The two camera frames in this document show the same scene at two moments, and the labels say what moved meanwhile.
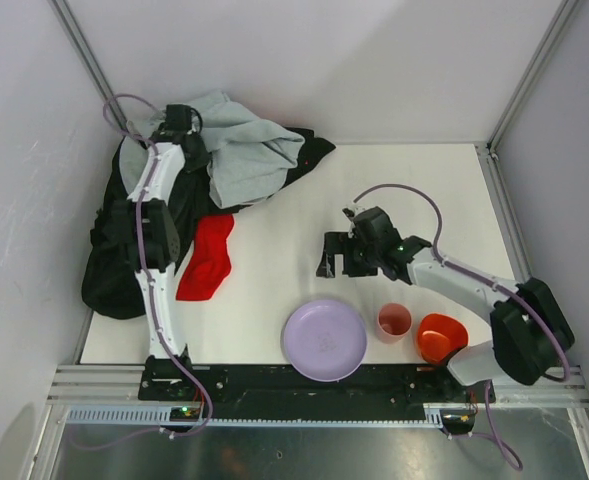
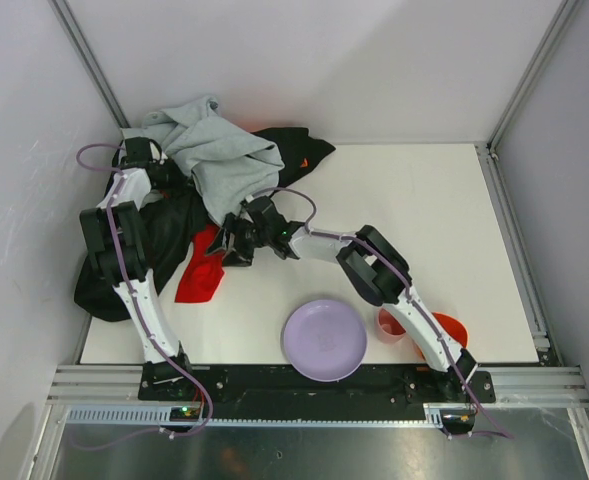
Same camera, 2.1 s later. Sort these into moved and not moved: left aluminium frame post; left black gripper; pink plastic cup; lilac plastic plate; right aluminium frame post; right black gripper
Moved: right black gripper; left black gripper
Not moved: right aluminium frame post; lilac plastic plate; pink plastic cup; left aluminium frame post
